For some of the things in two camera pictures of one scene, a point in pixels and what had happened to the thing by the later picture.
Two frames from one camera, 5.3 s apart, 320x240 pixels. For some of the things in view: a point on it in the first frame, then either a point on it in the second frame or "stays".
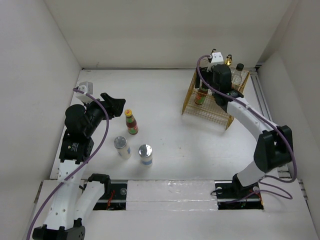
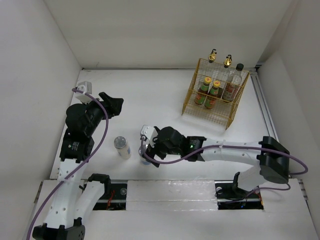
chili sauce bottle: [201, 94] → [210, 101]
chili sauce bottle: [131, 122] → [202, 92]
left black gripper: [114, 106] stays
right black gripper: [204, 72] → [156, 140]
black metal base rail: [229, 197] stays
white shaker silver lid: [145, 152] stays
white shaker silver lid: [124, 150] stays
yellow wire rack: [200, 104] stays
